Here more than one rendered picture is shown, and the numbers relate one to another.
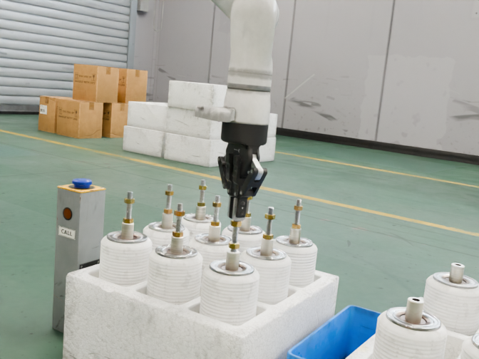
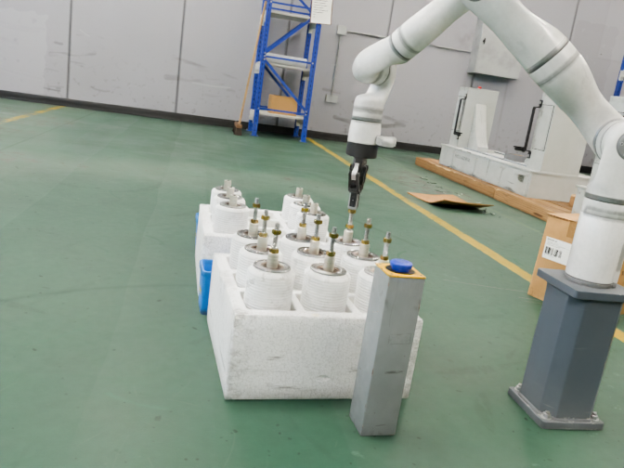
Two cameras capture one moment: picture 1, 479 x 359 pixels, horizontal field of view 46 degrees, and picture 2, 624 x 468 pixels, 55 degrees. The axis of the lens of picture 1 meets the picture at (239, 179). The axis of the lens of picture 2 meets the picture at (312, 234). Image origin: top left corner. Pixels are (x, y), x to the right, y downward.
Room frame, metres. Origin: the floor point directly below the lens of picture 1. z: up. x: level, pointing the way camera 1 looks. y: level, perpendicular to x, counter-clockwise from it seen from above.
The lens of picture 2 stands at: (2.03, 0.90, 0.61)
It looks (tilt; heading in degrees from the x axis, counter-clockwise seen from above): 14 degrees down; 222
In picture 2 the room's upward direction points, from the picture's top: 8 degrees clockwise
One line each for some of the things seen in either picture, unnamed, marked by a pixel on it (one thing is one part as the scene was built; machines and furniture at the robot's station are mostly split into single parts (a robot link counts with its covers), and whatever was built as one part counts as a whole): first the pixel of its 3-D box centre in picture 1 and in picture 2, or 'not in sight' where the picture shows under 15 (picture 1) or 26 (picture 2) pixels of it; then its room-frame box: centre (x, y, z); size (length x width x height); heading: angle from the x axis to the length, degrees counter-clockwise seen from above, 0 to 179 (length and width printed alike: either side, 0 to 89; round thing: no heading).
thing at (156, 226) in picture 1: (166, 227); (328, 269); (1.13, 0.14, 0.25); 0.08 x 0.08 x 0.01
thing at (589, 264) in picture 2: not in sight; (597, 241); (0.75, 0.52, 0.39); 0.09 x 0.09 x 0.17; 55
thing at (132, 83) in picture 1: (125, 85); not in sight; (5.17, 1.11, 0.45); 0.30 x 0.24 x 0.30; 52
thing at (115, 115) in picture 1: (110, 118); not in sight; (5.02, 1.20, 0.15); 0.30 x 0.24 x 0.30; 55
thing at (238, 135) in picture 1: (242, 147); (360, 159); (0.91, 0.00, 0.46); 0.08 x 0.08 x 0.09
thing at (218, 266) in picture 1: (232, 268); (346, 241); (0.91, 0.00, 0.25); 0.08 x 0.08 x 0.01
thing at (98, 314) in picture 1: (207, 317); (303, 319); (1.07, 0.04, 0.09); 0.39 x 0.39 x 0.18; 59
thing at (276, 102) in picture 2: not in sight; (282, 105); (-2.79, -4.22, 0.36); 0.31 x 0.25 x 0.20; 145
